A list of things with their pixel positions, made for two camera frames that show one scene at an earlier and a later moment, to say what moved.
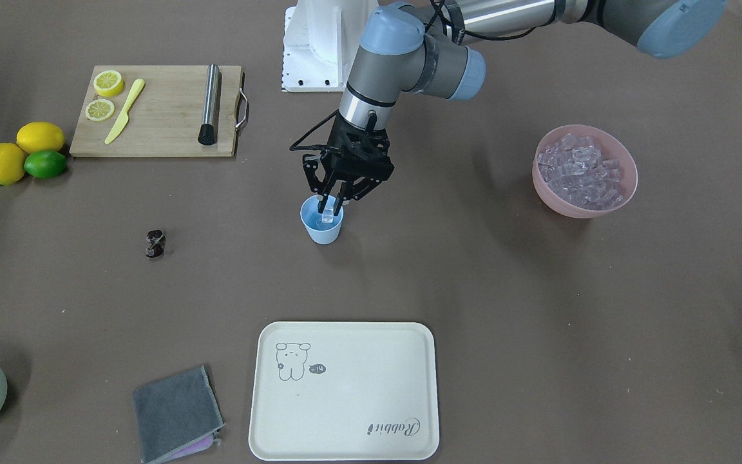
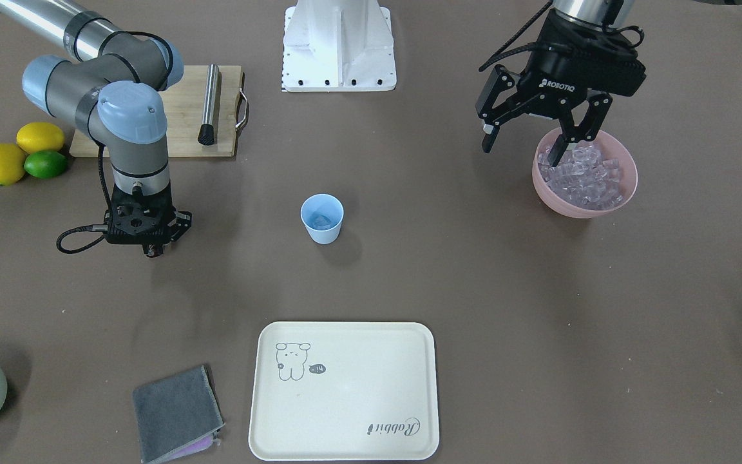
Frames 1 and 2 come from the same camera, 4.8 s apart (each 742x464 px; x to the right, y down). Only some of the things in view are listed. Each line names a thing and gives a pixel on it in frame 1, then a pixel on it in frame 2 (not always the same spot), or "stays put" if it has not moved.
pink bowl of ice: x=581 y=171 stays put
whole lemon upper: x=34 y=136 stays put
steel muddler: x=207 y=133 stays put
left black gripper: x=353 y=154 -> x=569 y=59
